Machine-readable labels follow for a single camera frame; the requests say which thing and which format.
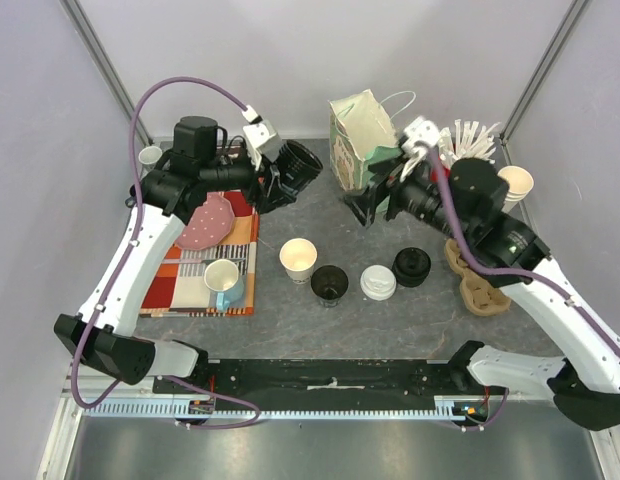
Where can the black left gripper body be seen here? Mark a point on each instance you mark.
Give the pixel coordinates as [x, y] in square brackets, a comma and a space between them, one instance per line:
[259, 194]

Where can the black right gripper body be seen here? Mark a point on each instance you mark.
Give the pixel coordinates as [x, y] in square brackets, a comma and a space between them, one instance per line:
[383, 192]

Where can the white plastic cup lid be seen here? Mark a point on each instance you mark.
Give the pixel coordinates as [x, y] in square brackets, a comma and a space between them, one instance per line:
[378, 282]

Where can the black paper cup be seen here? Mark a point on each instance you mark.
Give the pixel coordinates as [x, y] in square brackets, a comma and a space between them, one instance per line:
[298, 166]
[329, 283]

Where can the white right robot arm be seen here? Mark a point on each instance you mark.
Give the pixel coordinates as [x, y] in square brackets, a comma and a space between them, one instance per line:
[466, 204]

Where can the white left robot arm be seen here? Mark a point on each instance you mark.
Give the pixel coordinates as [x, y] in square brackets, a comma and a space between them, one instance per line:
[101, 334]

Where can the black plastic lid stack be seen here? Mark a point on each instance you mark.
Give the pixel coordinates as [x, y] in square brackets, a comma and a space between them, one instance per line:
[411, 267]

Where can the pink dotted plate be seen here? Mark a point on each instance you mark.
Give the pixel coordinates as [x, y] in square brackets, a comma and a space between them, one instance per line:
[209, 224]

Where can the white wrapped straws bundle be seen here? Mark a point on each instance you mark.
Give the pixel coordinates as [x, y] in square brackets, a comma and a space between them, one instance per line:
[467, 139]

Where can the green patterned paper bag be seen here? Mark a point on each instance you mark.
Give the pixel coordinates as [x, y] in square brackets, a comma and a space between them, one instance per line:
[358, 124]

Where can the white paper cup stack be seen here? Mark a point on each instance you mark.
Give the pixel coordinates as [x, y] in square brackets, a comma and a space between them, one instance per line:
[520, 183]

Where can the light blue ceramic mug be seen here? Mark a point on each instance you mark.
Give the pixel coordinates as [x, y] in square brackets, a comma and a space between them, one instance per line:
[224, 280]

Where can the brown pulp cup carrier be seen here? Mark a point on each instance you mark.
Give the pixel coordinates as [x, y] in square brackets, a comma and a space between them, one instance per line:
[479, 297]

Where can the grey ceramic mug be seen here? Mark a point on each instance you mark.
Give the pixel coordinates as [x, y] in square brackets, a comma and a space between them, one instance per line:
[149, 156]

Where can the colourful patterned placemat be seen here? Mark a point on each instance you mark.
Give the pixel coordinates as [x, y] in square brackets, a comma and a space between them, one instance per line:
[179, 290]

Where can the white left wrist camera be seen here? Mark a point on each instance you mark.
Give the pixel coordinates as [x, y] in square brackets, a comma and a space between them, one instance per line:
[262, 141]

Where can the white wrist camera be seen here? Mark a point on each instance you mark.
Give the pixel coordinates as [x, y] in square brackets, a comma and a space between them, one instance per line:
[418, 137]
[262, 141]

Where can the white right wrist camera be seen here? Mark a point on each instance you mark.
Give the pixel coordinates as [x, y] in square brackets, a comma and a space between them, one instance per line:
[418, 137]

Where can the pink handled knife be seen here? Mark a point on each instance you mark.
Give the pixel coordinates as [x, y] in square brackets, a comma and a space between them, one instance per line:
[181, 261]

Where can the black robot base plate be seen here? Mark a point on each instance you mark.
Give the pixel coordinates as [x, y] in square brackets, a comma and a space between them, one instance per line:
[335, 383]

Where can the aluminium frame post right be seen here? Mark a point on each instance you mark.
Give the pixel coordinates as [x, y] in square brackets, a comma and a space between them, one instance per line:
[551, 54]

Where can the aluminium frame post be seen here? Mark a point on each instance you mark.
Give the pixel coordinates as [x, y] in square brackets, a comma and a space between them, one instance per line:
[96, 50]
[551, 54]

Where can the white slotted cable duct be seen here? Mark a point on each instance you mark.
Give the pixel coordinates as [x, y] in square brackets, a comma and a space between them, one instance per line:
[194, 409]

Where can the aluminium frame post left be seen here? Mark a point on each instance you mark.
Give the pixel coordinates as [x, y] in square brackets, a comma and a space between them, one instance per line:
[96, 50]

